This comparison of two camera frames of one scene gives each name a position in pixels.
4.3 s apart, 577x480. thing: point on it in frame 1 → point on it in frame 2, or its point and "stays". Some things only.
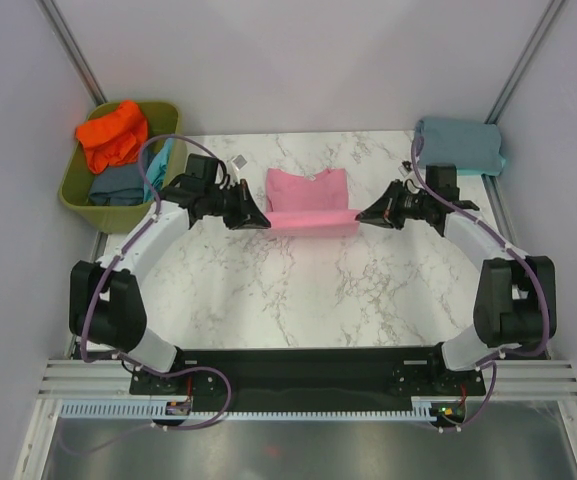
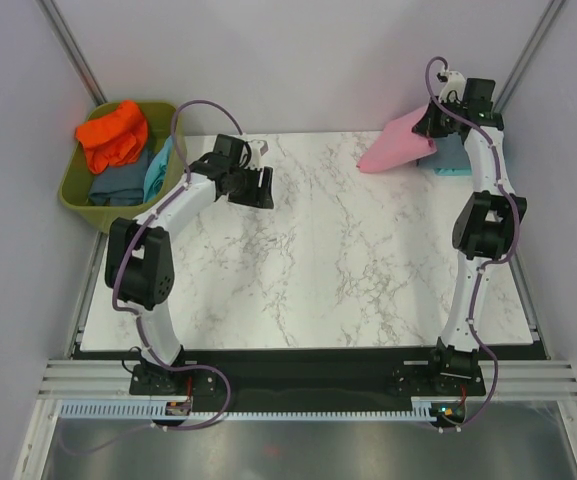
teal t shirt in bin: x=157 y=171 stays
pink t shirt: x=298 y=205 → x=398 y=144
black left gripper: x=246 y=215 → x=263 y=200
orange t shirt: x=114 y=138 stays
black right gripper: x=378 y=214 → x=428 y=127
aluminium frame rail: x=109 y=379 stays
